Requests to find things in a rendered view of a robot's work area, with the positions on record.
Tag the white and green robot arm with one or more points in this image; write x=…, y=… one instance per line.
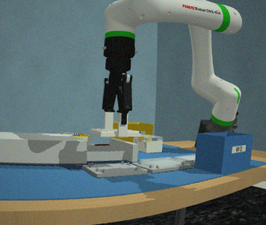
x=123, y=16

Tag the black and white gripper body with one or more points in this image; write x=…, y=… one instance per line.
x=117, y=65

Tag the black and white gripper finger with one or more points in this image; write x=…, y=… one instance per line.
x=124, y=98
x=109, y=101

